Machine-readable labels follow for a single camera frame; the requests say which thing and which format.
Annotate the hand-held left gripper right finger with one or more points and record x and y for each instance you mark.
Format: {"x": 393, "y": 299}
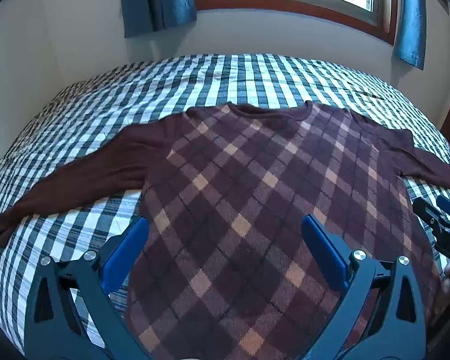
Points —
{"x": 322, "y": 247}

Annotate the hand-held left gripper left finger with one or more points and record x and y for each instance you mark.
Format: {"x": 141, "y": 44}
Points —
{"x": 129, "y": 247}

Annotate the maroon plaid sweater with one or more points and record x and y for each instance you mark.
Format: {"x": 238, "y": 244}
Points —
{"x": 247, "y": 180}

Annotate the bed with checkered blanket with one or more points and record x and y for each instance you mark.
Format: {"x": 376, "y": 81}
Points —
{"x": 210, "y": 78}

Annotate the blue curtain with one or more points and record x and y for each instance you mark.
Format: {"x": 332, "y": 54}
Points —
{"x": 410, "y": 18}
{"x": 157, "y": 0}

